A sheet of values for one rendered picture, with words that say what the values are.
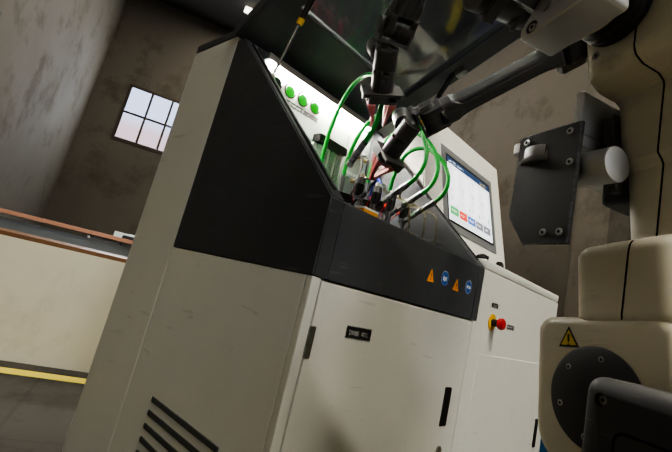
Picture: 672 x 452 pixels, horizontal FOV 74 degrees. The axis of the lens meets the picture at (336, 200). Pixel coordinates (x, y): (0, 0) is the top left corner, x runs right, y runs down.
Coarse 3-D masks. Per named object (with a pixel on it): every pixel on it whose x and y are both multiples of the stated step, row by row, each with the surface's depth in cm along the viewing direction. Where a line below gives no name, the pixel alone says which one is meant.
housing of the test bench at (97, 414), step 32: (224, 64) 139; (192, 96) 148; (192, 128) 140; (160, 160) 149; (192, 160) 133; (160, 192) 141; (160, 224) 134; (128, 256) 142; (160, 256) 127; (128, 288) 135; (128, 320) 128; (96, 352) 136; (128, 352) 122; (96, 384) 129; (128, 384) 117; (96, 416) 123; (64, 448) 130; (96, 448) 117
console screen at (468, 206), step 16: (448, 160) 179; (464, 176) 187; (480, 176) 201; (448, 192) 173; (464, 192) 184; (480, 192) 197; (448, 208) 170; (464, 208) 181; (480, 208) 193; (464, 224) 178; (480, 224) 190; (480, 240) 186
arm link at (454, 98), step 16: (512, 64) 114; (528, 64) 110; (544, 64) 110; (560, 64) 110; (576, 64) 111; (480, 80) 116; (496, 80) 112; (512, 80) 112; (528, 80) 113; (448, 96) 117; (464, 96) 115; (480, 96) 114; (496, 96) 115; (432, 112) 116; (448, 112) 116; (464, 112) 117; (432, 128) 119
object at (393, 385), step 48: (336, 288) 88; (336, 336) 89; (384, 336) 100; (432, 336) 114; (336, 384) 89; (384, 384) 100; (432, 384) 115; (288, 432) 80; (336, 432) 89; (384, 432) 101; (432, 432) 115
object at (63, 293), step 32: (0, 256) 250; (32, 256) 256; (64, 256) 262; (96, 256) 268; (0, 288) 248; (32, 288) 254; (64, 288) 260; (96, 288) 267; (0, 320) 247; (32, 320) 252; (64, 320) 258; (96, 320) 265; (0, 352) 245; (32, 352) 251; (64, 352) 257
